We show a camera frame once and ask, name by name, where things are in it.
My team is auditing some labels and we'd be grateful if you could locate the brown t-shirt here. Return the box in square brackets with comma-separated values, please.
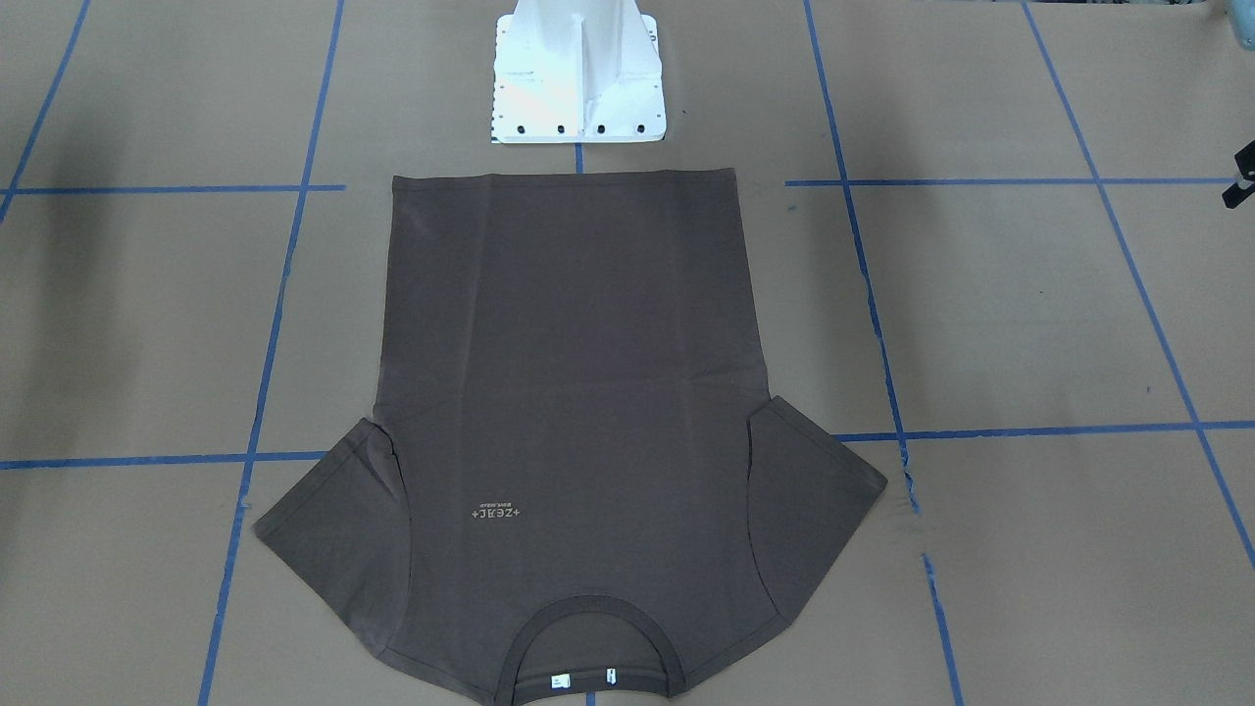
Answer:
[254, 167, 886, 705]

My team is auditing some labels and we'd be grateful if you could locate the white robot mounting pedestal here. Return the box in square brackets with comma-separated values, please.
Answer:
[489, 1, 668, 144]

